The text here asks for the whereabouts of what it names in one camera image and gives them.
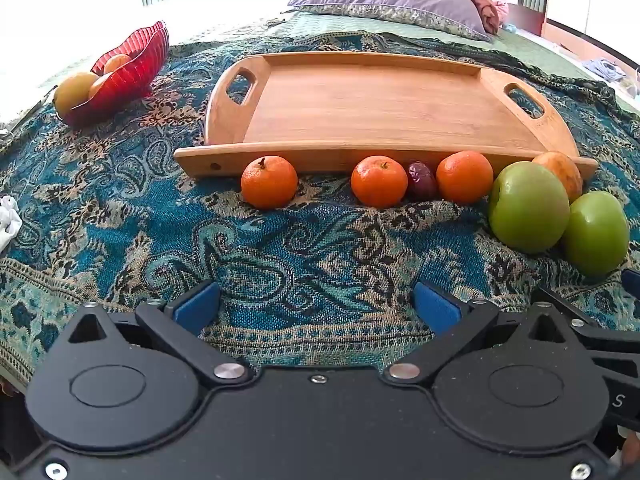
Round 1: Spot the green apple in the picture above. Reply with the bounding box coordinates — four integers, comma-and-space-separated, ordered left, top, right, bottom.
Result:
561, 191, 630, 277
488, 161, 571, 254

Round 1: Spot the bluish cloth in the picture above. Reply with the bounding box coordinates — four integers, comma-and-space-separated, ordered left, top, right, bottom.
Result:
582, 57, 626, 82

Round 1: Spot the green quilted bedspread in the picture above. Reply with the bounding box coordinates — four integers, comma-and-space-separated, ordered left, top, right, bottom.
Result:
165, 10, 640, 92

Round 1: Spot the small orange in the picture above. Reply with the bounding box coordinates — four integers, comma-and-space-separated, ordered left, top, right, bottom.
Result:
102, 53, 132, 75
89, 72, 117, 101

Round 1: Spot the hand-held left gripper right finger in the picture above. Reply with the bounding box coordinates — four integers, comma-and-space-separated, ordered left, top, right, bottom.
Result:
382, 281, 583, 386

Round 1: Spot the tangerine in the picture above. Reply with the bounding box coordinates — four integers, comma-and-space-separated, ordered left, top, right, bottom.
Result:
241, 155, 299, 210
350, 155, 409, 209
436, 150, 495, 206

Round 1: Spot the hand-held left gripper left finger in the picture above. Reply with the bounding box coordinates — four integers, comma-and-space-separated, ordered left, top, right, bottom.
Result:
65, 280, 253, 387

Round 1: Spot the dark red plum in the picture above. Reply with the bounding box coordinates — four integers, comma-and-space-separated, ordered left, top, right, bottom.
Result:
406, 161, 440, 201

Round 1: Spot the teal patterned blanket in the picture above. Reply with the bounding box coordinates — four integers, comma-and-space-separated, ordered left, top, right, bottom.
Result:
0, 30, 640, 396

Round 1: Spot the red glass bowl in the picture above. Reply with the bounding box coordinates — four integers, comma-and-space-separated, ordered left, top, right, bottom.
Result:
62, 20, 171, 128

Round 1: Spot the yellow lemon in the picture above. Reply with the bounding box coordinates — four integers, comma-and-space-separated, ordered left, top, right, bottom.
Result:
53, 71, 100, 117

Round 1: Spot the large orange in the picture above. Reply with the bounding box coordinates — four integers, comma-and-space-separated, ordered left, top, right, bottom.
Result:
531, 151, 584, 204

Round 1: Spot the wooden serving tray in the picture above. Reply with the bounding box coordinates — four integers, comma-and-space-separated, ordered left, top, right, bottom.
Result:
173, 51, 599, 178

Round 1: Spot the white crumpled tissue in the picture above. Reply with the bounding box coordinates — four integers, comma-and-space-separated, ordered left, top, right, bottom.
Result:
0, 195, 23, 253

